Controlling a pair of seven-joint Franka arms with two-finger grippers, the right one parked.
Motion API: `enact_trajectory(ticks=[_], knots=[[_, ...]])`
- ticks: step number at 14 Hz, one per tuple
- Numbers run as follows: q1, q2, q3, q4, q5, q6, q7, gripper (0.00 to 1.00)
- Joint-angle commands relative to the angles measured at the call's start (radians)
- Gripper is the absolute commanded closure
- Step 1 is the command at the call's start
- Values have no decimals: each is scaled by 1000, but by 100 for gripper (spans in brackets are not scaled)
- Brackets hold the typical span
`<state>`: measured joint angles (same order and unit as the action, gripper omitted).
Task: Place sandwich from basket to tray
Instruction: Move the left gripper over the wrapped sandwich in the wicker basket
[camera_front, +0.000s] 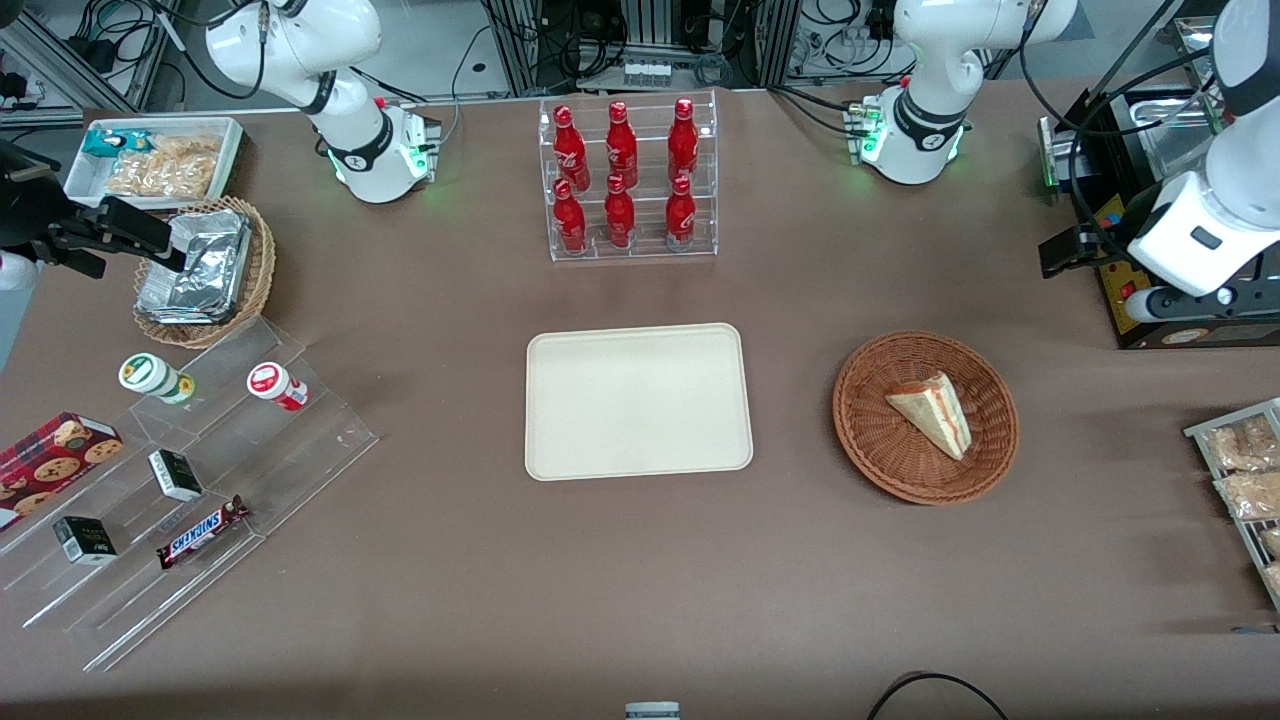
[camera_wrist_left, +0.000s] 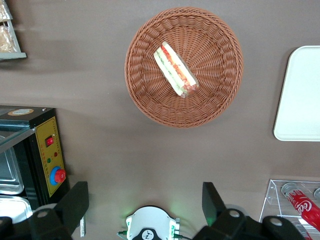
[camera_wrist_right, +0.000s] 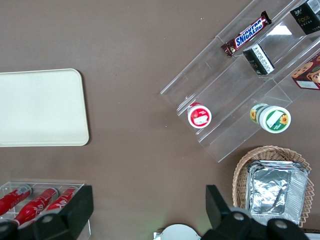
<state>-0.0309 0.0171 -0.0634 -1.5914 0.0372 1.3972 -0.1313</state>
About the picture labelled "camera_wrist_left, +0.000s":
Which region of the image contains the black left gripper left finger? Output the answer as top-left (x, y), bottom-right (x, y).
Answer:
top-left (0, 181), bottom-right (90, 240)

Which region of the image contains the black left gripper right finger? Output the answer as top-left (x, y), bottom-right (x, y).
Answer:
top-left (194, 181), bottom-right (306, 240)

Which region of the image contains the plastic-wrapped sandwich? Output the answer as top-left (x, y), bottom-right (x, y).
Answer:
top-left (153, 41), bottom-right (200, 99)

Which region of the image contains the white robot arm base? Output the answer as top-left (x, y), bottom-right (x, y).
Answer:
top-left (116, 205), bottom-right (181, 240)

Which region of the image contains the white plastic tray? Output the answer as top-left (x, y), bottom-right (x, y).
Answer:
top-left (273, 45), bottom-right (320, 142)

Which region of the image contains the round brown wicker basket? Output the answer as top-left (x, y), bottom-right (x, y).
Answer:
top-left (124, 6), bottom-right (245, 129)

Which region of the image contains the silver metal bar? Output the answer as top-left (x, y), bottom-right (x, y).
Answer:
top-left (79, 211), bottom-right (87, 238)

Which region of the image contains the red round control knob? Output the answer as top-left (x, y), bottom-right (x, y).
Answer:
top-left (49, 166), bottom-right (67, 186)

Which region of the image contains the black food warmer appliance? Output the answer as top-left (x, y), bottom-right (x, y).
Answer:
top-left (0, 105), bottom-right (71, 210)

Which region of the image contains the steel food pan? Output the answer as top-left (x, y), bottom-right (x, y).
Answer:
top-left (0, 194), bottom-right (34, 224)
top-left (0, 147), bottom-right (25, 196)

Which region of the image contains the clear acrylic can holder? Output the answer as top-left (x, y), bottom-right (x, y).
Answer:
top-left (258, 178), bottom-right (320, 240)

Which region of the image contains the red cola can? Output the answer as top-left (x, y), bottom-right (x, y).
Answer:
top-left (294, 221), bottom-right (314, 240)
top-left (280, 183), bottom-right (320, 229)

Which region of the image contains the grey display shelf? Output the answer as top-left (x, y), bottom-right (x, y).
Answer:
top-left (0, 0), bottom-right (28, 61)

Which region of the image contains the packaged bread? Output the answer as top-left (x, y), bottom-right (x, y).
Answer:
top-left (0, 0), bottom-right (14, 23)
top-left (0, 24), bottom-right (19, 54)

